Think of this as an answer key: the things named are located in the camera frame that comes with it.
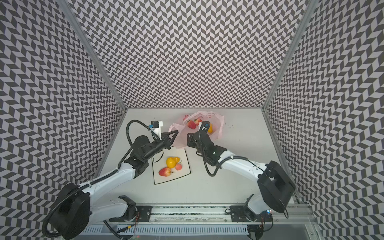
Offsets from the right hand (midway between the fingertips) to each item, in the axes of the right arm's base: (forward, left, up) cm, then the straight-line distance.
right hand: (189, 139), depth 82 cm
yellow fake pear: (-8, +11, -10) cm, 17 cm away
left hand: (-1, +5, +8) cm, 9 cm away
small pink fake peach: (-11, +7, -13) cm, 18 cm away
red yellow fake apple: (-14, +14, -11) cm, 22 cm away
